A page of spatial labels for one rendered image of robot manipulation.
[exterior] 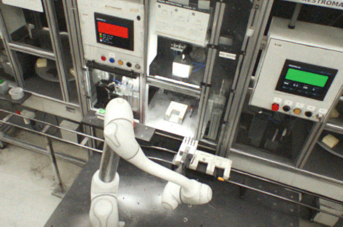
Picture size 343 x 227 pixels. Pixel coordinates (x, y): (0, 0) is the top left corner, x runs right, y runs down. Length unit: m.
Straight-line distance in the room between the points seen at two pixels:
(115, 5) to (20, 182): 2.04
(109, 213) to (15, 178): 1.65
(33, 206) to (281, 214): 2.03
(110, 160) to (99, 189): 0.24
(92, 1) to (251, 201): 1.64
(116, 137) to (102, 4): 0.83
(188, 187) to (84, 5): 1.19
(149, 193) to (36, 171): 1.44
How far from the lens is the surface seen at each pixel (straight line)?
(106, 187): 1.93
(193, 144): 2.09
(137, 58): 1.96
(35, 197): 3.16
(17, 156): 3.51
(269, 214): 2.29
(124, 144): 1.44
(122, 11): 1.85
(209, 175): 2.17
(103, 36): 1.96
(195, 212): 2.17
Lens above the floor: 2.54
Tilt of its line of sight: 40 degrees down
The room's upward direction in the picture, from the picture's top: 5 degrees clockwise
